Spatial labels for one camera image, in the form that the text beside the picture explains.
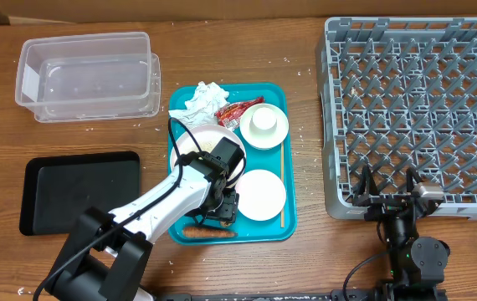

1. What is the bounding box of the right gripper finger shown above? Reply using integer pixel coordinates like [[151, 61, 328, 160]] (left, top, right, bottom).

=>
[[406, 167, 423, 196], [352, 166, 379, 206]]

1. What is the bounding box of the pink plastic bowl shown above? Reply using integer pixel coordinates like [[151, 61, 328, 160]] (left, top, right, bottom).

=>
[[235, 170, 283, 222]]

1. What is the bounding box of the white plastic cup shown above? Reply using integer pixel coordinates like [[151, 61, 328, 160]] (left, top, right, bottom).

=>
[[252, 107, 277, 131]]

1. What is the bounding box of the brown food scrap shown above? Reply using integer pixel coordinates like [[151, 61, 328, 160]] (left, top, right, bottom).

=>
[[220, 221, 232, 228]]

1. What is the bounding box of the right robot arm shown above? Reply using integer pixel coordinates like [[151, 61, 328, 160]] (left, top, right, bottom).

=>
[[342, 166, 450, 300]]

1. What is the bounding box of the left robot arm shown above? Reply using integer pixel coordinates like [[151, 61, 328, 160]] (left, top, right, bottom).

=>
[[35, 149, 245, 300]]

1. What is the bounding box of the grey dishwasher rack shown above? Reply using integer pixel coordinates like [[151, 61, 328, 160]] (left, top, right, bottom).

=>
[[316, 17, 477, 220]]

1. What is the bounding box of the orange carrot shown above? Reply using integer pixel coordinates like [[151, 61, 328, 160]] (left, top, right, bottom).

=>
[[182, 226, 237, 239]]

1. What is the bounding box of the large white plate with rice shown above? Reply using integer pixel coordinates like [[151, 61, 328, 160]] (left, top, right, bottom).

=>
[[177, 125, 246, 188]]

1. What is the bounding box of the wooden chopstick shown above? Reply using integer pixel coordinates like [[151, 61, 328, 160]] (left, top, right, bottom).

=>
[[280, 141, 286, 228]]

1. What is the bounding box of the pale green bowl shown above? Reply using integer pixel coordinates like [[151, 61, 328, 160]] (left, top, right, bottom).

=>
[[239, 103, 289, 150]]

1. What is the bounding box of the red snack wrapper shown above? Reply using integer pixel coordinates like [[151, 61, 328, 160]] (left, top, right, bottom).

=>
[[215, 96, 264, 131]]

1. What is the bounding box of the teal plastic serving tray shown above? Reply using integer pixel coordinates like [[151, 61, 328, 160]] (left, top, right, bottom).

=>
[[168, 83, 298, 246]]

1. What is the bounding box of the crumpled white tissue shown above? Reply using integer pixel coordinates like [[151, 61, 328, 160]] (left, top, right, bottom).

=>
[[169, 81, 229, 129]]

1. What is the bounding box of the black tray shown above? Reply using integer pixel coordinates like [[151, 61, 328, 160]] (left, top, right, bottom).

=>
[[19, 151, 141, 236]]

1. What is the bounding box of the clear plastic bin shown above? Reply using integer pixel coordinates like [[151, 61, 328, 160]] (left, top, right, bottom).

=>
[[14, 32, 162, 123]]

